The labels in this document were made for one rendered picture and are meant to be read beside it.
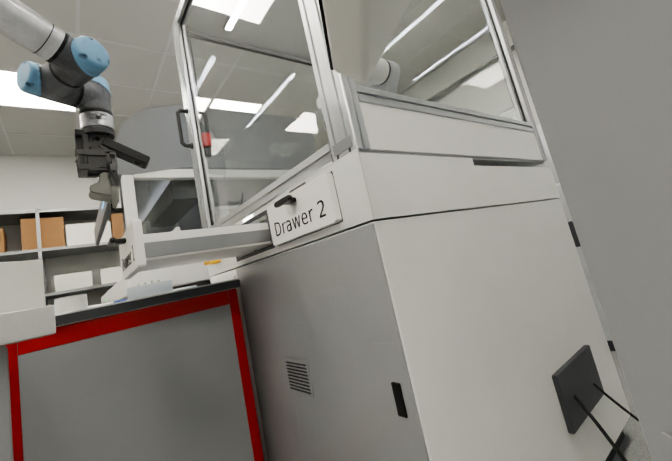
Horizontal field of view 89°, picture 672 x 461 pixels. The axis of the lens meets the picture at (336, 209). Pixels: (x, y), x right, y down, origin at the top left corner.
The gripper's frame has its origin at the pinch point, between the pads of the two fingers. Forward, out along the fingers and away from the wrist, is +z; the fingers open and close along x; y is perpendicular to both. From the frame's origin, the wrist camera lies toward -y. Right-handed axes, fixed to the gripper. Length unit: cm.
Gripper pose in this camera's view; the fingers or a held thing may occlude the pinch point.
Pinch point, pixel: (116, 204)
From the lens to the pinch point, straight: 105.3
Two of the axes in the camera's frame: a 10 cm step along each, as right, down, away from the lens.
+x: 5.9, -2.6, -7.6
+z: 2.1, 9.6, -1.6
